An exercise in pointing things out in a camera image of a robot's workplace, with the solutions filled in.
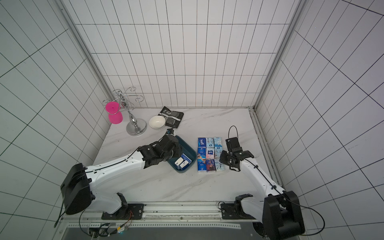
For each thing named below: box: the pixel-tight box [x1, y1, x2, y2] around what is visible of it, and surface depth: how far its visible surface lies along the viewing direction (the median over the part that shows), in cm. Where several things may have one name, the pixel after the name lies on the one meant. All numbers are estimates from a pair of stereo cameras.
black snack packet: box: [158, 106, 184, 129], surface depth 115 cm
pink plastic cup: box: [105, 101, 124, 125], surface depth 83 cm
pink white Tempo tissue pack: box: [206, 147, 215, 159], surface depth 94 cm
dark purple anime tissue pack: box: [206, 159, 217, 173], surface depth 87 cm
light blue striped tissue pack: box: [214, 158, 225, 171], surface depth 87 cm
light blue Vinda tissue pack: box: [206, 137, 215, 148], surface depth 99 cm
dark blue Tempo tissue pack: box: [197, 137, 207, 148], surface depth 98 cm
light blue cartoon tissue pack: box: [214, 137, 223, 151], surface depth 97 cm
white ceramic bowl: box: [149, 115, 166, 129], surface depth 109 cm
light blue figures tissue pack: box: [214, 144, 223, 159], surface depth 94 cm
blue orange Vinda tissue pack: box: [197, 147, 207, 159], surface depth 94 cm
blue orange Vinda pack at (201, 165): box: [197, 158, 207, 172], surface depth 89 cm
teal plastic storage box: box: [167, 135, 197, 174], surface depth 86 cm
